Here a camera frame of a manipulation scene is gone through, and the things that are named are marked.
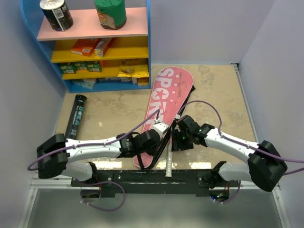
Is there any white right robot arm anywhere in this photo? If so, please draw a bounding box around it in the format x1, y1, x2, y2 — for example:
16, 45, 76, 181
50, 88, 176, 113
177, 115, 287, 192

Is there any orange snack box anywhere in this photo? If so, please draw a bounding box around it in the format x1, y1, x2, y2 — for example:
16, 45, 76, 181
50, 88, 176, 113
71, 38, 99, 57

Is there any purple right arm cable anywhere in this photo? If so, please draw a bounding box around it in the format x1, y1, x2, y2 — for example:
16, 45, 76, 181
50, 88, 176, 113
176, 100, 304, 205

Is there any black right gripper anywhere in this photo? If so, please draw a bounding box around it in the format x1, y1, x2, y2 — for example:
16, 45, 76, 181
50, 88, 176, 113
171, 129, 193, 152

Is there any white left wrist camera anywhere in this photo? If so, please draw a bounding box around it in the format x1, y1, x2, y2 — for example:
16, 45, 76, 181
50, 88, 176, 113
150, 119, 169, 138

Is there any yellow box bottom shelf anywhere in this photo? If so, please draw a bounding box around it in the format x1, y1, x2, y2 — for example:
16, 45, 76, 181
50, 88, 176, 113
137, 77, 149, 86

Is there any yellow snack bag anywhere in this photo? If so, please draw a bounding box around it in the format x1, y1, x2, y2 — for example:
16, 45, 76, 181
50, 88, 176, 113
118, 65, 149, 78

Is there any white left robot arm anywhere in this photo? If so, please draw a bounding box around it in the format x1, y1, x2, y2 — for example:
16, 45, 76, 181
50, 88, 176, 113
37, 130, 163, 186

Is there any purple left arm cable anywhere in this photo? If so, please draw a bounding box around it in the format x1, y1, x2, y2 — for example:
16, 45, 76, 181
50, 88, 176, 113
27, 109, 161, 211

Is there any green box left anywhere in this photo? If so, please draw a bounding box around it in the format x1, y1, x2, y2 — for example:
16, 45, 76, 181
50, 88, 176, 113
59, 62, 76, 74

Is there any black shuttlecock tube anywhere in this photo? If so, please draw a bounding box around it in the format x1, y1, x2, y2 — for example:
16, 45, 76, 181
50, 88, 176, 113
65, 94, 87, 140

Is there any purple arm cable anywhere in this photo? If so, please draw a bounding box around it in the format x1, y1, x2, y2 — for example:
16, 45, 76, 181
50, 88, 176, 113
27, 109, 161, 211
176, 100, 304, 205

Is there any red white snack box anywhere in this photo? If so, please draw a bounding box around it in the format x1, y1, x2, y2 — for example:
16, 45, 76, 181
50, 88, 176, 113
95, 38, 115, 57

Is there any pink racket cover bag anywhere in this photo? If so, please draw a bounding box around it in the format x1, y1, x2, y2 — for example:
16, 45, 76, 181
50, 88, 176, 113
132, 66, 197, 171

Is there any green box middle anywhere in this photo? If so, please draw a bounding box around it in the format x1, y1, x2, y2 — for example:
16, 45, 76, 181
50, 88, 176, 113
73, 62, 87, 71

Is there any blue shelf unit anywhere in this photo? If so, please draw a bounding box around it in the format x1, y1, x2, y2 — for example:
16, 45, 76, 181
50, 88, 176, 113
19, 0, 151, 93

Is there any green box right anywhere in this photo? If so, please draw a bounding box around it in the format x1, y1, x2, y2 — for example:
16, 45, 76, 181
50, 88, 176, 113
86, 61, 102, 72

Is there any green box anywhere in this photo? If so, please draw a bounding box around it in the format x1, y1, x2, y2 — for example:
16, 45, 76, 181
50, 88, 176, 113
73, 62, 87, 71
86, 61, 102, 72
59, 62, 76, 74

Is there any green brown canister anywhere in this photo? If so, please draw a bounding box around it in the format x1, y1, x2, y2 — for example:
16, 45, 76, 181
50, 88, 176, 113
95, 0, 127, 30

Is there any pink racket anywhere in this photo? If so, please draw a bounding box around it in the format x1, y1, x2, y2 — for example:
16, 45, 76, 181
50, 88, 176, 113
165, 142, 173, 178

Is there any aluminium frame rail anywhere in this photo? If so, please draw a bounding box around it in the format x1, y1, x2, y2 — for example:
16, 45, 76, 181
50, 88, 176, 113
30, 175, 281, 190

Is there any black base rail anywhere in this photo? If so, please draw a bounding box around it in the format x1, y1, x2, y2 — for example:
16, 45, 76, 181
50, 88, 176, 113
71, 169, 238, 202

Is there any pale packet bottom shelf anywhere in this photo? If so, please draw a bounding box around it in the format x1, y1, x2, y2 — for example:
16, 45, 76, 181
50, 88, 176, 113
72, 78, 96, 90

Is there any black white canister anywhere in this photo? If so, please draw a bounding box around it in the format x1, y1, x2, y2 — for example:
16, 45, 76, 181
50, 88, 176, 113
39, 0, 74, 31

